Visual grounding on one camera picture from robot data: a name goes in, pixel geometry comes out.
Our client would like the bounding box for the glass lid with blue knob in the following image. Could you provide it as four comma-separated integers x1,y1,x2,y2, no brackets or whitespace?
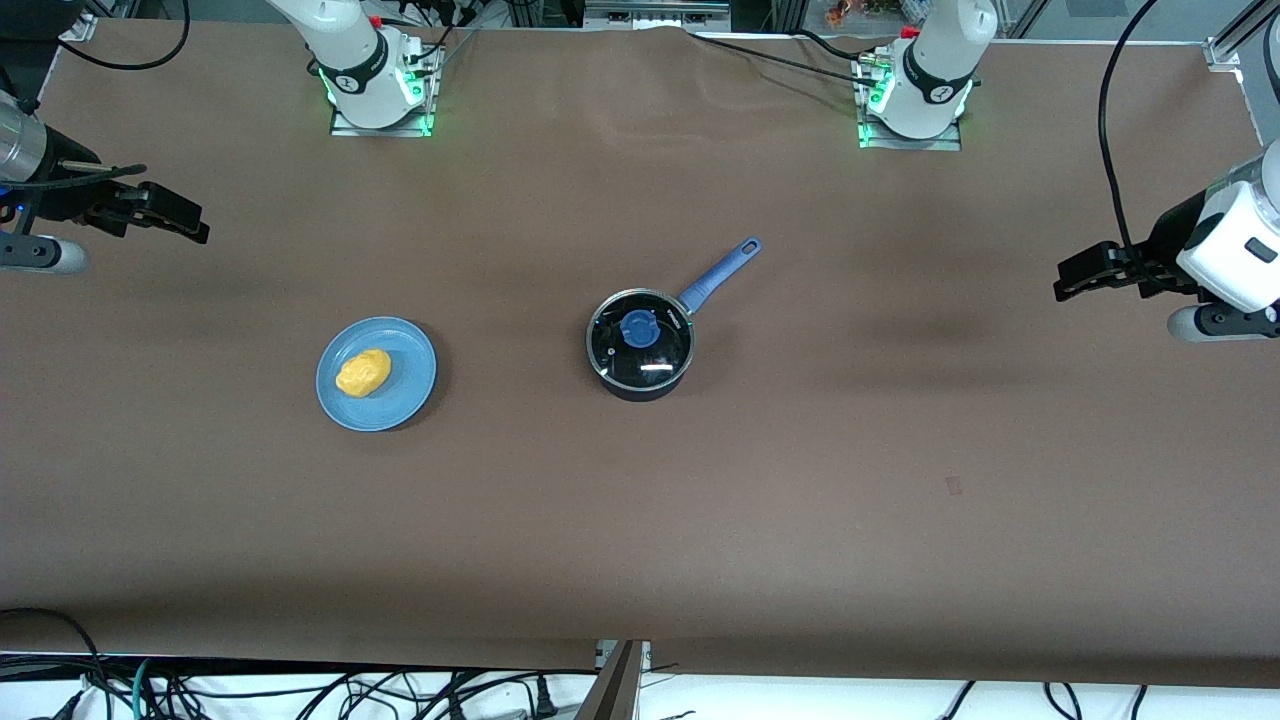
587,290,695,390

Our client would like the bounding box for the yellow potato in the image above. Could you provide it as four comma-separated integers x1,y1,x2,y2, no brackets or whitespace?
335,347,394,399

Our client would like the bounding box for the blue round plate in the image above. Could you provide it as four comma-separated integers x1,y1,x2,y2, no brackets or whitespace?
315,316,439,433

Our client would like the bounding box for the long black arm cable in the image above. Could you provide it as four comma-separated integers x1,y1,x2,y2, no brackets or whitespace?
1097,0,1163,263

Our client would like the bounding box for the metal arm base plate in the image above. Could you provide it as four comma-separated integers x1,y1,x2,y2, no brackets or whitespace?
328,38,443,139
856,50,965,153

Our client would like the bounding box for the dark pot with blue handle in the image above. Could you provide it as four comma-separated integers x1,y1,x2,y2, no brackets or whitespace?
586,236,764,404

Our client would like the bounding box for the black cable on table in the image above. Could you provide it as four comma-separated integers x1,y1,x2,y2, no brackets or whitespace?
688,30,873,87

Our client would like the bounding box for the black floor cable loop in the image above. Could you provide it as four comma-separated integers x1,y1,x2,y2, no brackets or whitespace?
0,606,113,720

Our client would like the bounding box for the aluminium frame rail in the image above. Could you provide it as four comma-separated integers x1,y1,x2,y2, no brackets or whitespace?
583,0,733,33

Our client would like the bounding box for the black power plug cable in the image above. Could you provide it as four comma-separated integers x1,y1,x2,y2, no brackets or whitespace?
440,672,563,720

